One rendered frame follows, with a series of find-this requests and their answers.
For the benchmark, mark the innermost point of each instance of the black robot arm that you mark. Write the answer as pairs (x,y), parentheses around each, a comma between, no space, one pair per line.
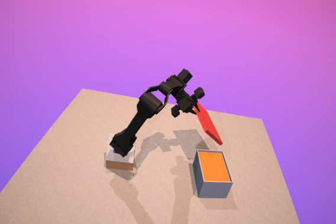
(149,105)

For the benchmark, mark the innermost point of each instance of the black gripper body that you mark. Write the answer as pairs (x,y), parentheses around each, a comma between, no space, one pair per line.
(199,93)

